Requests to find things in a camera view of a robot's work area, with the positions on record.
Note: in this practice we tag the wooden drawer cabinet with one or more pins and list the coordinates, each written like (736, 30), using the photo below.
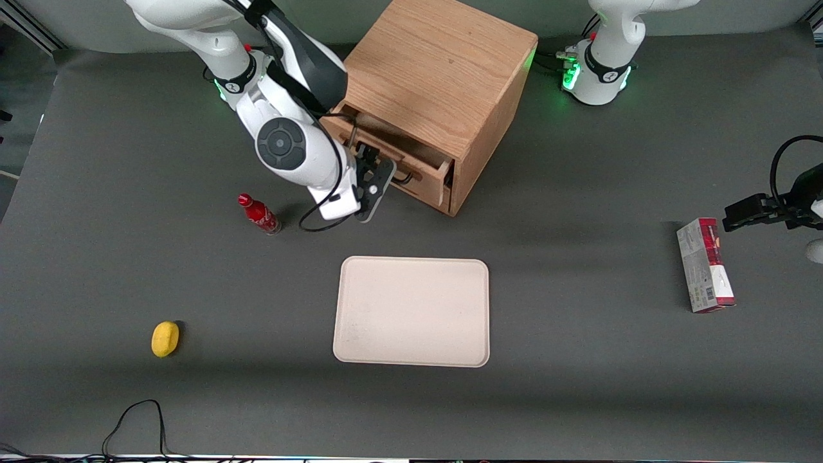
(437, 71)

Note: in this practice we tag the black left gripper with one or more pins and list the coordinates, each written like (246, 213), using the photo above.
(795, 211)

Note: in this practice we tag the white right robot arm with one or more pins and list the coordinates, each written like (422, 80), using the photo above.
(283, 141)

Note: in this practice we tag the red plaid cardboard box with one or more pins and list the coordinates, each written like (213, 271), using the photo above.
(704, 270)

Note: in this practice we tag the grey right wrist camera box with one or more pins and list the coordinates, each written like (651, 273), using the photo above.
(379, 193)

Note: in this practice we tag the white rectangular plastic tray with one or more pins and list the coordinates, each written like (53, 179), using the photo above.
(411, 312)

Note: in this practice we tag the aluminium frame profile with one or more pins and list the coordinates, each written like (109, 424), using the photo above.
(32, 26)

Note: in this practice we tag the red soda bottle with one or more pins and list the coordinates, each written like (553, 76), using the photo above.
(260, 216)

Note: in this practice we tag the yellow lemon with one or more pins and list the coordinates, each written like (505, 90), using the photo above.
(165, 339)

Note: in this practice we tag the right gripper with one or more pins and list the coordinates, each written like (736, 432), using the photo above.
(364, 156)

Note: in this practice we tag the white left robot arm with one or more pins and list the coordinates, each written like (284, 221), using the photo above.
(604, 58)

